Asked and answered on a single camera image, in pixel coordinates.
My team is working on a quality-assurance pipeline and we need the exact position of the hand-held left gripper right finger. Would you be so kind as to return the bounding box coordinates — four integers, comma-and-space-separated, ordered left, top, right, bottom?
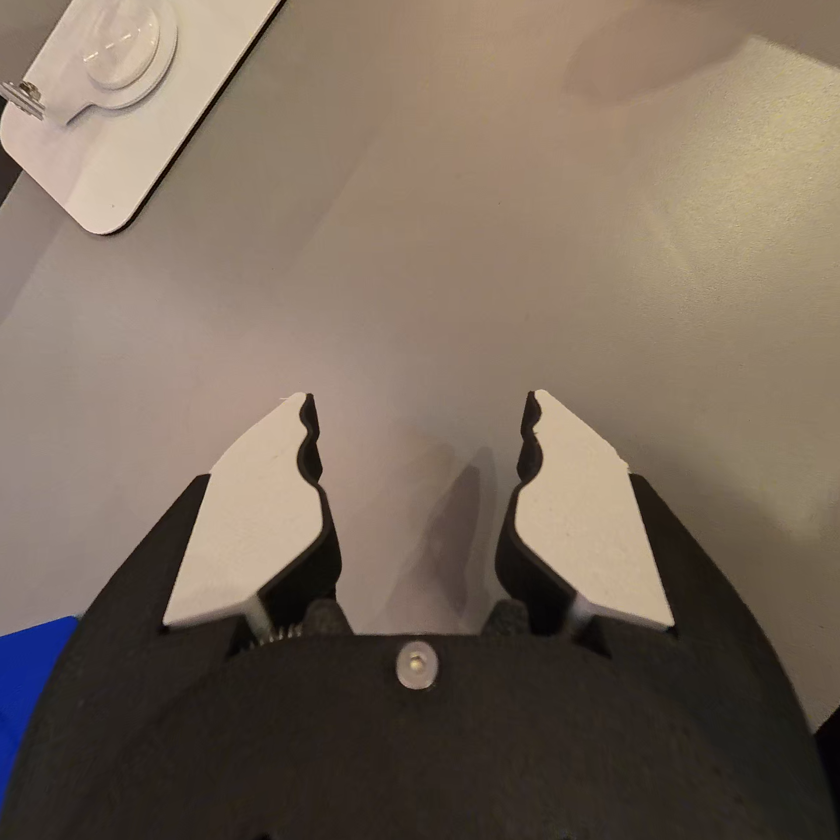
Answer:
494, 388, 677, 637

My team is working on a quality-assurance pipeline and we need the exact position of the white document stand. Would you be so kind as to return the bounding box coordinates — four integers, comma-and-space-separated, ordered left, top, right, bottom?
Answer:
0, 0, 286, 235

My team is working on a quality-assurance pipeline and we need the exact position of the blue plastic bin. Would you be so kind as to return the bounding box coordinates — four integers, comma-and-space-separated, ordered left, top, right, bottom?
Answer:
0, 616, 80, 788

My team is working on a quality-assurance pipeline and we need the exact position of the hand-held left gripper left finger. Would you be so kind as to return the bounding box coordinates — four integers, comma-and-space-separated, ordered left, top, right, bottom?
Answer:
162, 392, 344, 641

